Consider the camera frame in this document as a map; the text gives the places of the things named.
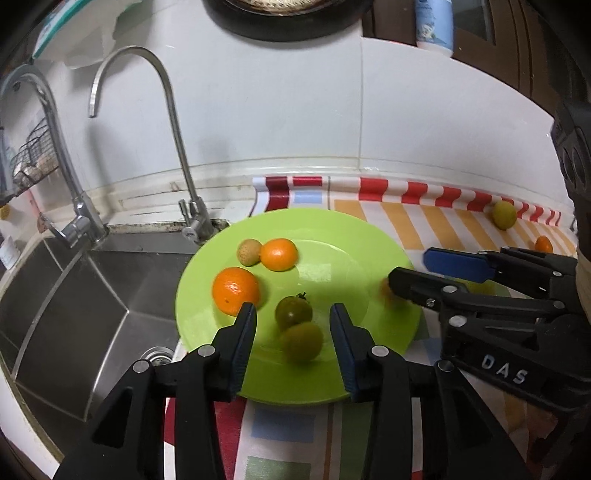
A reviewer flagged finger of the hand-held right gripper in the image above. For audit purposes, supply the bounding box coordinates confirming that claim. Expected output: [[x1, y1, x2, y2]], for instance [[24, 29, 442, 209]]
[[423, 246, 579, 297], [388, 266, 575, 324]]

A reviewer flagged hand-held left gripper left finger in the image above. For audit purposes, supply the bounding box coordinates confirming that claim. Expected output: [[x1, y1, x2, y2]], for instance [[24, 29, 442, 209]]
[[53, 302, 258, 480]]

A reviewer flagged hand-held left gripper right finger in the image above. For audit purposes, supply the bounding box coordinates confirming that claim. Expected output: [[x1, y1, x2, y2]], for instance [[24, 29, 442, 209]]
[[329, 303, 527, 480]]

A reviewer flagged small dark green tomato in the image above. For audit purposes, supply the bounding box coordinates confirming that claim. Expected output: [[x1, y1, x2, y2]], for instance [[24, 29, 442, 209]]
[[274, 292, 313, 332], [281, 322, 324, 364]]

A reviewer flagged large orange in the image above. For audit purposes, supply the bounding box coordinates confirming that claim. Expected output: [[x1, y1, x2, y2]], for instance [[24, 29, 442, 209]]
[[212, 267, 261, 317]]

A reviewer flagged green plate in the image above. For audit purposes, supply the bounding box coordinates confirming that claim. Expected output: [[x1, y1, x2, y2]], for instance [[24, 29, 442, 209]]
[[174, 209, 423, 407]]

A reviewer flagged small tan fruit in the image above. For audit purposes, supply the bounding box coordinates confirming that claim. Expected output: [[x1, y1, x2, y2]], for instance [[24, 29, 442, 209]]
[[237, 239, 264, 267]]

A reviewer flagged striped colourful tablecloth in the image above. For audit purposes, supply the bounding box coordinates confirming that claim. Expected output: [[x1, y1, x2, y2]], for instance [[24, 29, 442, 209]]
[[164, 174, 578, 480]]

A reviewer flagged yellow-green apple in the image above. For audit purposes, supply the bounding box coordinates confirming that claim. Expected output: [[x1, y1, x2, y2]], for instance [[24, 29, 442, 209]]
[[490, 200, 517, 230]]

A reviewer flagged stainless steel sink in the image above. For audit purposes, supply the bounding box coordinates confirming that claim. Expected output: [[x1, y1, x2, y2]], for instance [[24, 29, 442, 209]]
[[0, 219, 232, 446]]

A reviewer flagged slim gooseneck faucet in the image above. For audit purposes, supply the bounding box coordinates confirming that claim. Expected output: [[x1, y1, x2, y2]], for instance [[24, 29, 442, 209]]
[[88, 45, 214, 243]]

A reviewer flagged white pump soap bottle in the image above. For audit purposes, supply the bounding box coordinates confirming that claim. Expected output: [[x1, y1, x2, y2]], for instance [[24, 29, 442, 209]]
[[413, 0, 456, 59]]

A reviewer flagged large chrome faucet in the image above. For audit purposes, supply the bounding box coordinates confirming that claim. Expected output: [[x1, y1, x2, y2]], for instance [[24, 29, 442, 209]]
[[0, 65, 110, 248]]

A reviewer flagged black frying pan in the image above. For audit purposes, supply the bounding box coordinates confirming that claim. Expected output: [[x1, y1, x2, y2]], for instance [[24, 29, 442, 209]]
[[203, 0, 371, 42]]

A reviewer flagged tissue paper pack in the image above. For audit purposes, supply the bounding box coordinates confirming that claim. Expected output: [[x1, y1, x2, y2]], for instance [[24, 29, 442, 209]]
[[31, 0, 145, 71]]

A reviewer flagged dark wooden window frame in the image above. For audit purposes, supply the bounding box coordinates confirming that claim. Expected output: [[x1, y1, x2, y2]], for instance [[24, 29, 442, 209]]
[[360, 0, 570, 121]]

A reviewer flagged black wire basket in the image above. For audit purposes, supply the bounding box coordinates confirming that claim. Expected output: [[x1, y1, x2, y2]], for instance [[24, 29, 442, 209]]
[[0, 115, 62, 205]]

